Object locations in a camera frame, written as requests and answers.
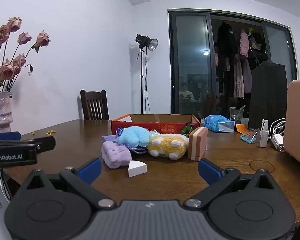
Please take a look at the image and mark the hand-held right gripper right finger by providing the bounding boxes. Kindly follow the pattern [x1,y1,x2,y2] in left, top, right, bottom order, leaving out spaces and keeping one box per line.
[184,158,282,209]

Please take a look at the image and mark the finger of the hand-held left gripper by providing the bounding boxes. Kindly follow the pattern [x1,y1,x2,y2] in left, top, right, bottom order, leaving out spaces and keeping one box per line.
[0,131,22,142]
[20,137,56,154]

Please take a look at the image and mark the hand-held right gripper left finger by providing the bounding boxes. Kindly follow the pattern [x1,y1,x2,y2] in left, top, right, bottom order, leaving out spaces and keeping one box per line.
[20,158,117,209]

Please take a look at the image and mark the pink striped sponge block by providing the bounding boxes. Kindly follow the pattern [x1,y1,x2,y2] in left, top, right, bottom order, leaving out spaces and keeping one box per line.
[188,127,208,161]

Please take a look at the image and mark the purple knit cloth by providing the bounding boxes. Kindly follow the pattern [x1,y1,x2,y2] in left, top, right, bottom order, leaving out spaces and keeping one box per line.
[102,134,148,154]

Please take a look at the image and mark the white wedge sponge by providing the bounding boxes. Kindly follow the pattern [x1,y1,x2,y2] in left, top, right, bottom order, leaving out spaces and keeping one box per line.
[128,161,148,178]

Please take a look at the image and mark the yellow plush toy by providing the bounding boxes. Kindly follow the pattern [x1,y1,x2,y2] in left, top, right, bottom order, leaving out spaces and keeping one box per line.
[147,134,189,160]

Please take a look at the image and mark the blue plush toy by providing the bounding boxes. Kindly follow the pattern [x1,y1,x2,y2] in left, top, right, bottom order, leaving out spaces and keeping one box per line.
[118,126,152,147]

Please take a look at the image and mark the red cardboard box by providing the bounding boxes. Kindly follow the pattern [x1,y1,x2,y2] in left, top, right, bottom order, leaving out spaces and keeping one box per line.
[111,114,200,137]

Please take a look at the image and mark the scattered yellow petals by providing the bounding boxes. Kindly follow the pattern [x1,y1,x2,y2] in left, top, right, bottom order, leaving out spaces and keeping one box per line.
[31,129,57,137]

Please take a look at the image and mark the pale textured vase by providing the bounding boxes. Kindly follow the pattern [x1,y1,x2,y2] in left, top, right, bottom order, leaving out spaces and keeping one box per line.
[0,92,13,133]

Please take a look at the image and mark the blue wet wipes packet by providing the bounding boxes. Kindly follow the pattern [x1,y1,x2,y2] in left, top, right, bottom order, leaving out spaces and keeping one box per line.
[204,114,235,133]

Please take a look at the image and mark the small tissue packet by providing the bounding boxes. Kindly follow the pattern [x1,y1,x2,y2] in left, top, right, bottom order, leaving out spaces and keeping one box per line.
[240,128,261,144]

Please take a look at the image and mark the clear glass cup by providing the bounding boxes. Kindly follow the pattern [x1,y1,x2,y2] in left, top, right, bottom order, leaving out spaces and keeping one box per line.
[229,107,244,124]

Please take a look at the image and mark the white spray bottle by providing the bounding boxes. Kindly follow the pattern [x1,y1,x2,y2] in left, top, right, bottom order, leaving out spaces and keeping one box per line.
[259,119,269,148]

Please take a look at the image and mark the dark wooden chair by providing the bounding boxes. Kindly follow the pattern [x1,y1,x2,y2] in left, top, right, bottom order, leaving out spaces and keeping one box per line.
[80,89,110,120]

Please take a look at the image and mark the brown chair behind glass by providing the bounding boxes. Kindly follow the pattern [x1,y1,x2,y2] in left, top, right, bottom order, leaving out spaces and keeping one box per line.
[201,90,215,117]

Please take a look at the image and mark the black paper bag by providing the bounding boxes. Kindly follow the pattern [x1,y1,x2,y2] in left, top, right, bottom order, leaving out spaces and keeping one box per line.
[248,61,288,130]

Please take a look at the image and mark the dried pink roses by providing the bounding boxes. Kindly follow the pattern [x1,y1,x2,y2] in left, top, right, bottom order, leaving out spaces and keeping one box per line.
[0,17,50,94]

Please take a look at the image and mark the sliding glass door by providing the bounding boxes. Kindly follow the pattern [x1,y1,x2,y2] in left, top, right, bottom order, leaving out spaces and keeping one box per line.
[168,9,298,120]

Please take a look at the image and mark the row of hanging clothes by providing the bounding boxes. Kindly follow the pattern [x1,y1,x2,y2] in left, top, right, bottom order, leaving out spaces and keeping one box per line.
[214,21,265,103]

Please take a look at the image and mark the studio light on stand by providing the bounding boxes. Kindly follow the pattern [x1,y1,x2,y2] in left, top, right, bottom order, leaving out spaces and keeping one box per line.
[135,33,158,115]

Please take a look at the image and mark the white charger cables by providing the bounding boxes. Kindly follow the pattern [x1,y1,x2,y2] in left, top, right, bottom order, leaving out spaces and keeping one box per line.
[269,118,288,152]

